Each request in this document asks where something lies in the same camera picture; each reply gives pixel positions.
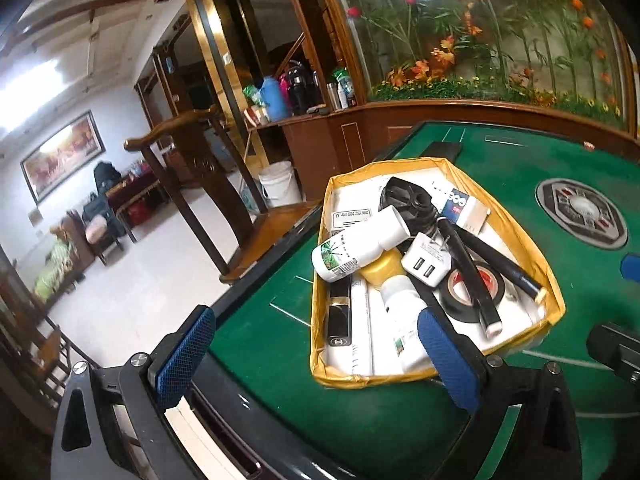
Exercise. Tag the dark wooden side table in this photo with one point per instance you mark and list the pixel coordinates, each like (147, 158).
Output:
(135, 195)

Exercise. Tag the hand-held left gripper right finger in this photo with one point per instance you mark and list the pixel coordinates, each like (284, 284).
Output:
(445, 355)

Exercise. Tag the yellow ball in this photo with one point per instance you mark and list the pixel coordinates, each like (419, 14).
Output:
(381, 270)

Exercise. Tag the dark wooden chair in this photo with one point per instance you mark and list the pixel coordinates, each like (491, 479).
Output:
(35, 360)

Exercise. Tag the white plug charger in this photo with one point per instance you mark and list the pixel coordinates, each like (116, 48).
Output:
(425, 262)

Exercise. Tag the black phone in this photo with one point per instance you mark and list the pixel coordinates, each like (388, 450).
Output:
(440, 151)

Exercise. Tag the long white box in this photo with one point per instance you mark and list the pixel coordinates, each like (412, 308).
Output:
(361, 335)

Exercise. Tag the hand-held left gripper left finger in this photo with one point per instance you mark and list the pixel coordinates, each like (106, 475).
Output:
(185, 355)

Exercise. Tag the table centre control panel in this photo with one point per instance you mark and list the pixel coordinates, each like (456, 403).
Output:
(565, 210)

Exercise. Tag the white plastic bucket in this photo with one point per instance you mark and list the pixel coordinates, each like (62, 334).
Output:
(280, 185)

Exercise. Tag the blue thermos jug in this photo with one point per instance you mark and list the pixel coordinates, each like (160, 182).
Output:
(275, 100)

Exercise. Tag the green packet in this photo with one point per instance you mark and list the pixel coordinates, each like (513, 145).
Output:
(252, 95)
(344, 85)

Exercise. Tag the green patterned cushion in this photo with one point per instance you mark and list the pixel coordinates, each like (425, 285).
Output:
(52, 272)

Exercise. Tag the black marker pen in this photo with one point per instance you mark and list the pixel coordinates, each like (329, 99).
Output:
(470, 280)

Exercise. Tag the silver flask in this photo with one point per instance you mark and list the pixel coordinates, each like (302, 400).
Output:
(333, 96)

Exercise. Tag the wooden cabinet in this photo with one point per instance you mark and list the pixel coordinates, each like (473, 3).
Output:
(320, 150)

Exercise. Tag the framed wall painting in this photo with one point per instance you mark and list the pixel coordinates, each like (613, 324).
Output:
(62, 155)

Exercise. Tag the tall gold-framed cabinet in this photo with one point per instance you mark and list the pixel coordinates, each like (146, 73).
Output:
(205, 35)

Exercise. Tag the glass flower display case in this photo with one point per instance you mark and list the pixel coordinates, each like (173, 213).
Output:
(450, 10)

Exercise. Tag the pink thermos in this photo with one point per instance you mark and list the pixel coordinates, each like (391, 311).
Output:
(285, 85)

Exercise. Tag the white bottle green label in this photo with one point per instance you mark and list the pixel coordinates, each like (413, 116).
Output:
(360, 247)

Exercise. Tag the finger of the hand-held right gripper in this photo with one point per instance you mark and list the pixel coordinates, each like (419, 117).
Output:
(615, 350)
(631, 266)

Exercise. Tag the red white mug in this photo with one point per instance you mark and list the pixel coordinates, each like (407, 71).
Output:
(260, 115)

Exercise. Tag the yellow-taped foam tray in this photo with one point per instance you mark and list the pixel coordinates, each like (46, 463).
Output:
(530, 250)

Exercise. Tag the black gold lighter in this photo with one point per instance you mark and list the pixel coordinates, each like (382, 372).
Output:
(340, 320)

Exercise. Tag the grey barcode box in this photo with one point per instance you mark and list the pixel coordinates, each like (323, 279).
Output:
(352, 217)

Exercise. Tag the white bottle red label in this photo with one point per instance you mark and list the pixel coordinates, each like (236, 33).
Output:
(402, 310)

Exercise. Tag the black film roll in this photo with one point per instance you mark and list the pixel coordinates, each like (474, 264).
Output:
(510, 270)

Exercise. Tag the black backpack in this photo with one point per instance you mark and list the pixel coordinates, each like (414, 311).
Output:
(107, 175)

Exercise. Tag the black thermos jug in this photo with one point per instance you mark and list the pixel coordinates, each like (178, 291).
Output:
(302, 90)

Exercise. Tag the black tape roll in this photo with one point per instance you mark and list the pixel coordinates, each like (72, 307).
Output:
(450, 300)

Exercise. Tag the white blue medicine box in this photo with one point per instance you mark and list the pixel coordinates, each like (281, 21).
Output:
(462, 207)

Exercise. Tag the black ribbed round device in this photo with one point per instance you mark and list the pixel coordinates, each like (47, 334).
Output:
(405, 200)

